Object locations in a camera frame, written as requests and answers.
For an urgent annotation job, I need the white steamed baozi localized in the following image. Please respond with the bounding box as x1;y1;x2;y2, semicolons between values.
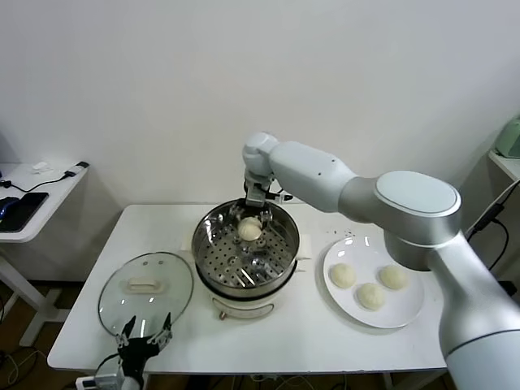
329;262;358;289
237;217;263;241
356;283;386;312
379;264;409;290

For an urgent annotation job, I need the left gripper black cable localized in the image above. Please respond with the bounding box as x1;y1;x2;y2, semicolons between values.
96;351;123;375

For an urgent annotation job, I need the black power adapter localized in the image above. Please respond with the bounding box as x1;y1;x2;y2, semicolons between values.
473;202;505;232

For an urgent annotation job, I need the glass lid cream handle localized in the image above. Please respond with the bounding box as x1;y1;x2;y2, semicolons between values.
97;250;194;341

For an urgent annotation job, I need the mint green appliance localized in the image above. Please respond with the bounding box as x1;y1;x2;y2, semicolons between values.
493;115;520;159

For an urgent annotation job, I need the black charging cable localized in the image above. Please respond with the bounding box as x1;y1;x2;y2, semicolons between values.
0;173;74;194

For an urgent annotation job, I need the white wall cable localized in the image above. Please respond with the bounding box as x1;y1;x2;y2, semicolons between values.
462;180;520;241

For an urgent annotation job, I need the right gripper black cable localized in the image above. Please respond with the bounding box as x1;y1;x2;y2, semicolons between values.
266;184;293;203

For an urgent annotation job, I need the black looped cable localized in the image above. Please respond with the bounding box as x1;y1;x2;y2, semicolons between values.
465;219;511;281

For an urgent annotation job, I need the white side table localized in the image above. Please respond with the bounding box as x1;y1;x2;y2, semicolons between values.
0;162;89;349

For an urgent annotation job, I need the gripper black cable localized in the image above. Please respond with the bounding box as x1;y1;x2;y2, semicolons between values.
96;351;123;375
266;184;293;203

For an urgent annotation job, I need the blue computer mouse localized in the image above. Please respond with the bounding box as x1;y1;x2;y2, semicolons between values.
0;196;20;223

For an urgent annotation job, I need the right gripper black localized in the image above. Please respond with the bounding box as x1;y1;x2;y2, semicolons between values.
227;172;274;228

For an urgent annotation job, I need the steel steamer basket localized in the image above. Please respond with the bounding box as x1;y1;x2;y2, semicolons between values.
180;197;314;297

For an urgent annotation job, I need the black white charger plug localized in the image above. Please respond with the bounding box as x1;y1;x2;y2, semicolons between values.
63;161;89;178

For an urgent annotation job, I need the white electric cooking pot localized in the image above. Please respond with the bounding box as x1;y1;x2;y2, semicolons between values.
190;249;313;322

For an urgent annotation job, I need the white shelf table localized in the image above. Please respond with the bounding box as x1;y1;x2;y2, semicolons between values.
487;149;520;182

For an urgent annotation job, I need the white round plate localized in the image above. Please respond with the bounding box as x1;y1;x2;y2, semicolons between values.
323;236;426;329

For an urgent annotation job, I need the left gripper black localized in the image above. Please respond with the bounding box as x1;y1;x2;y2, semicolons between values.
115;311;174;378

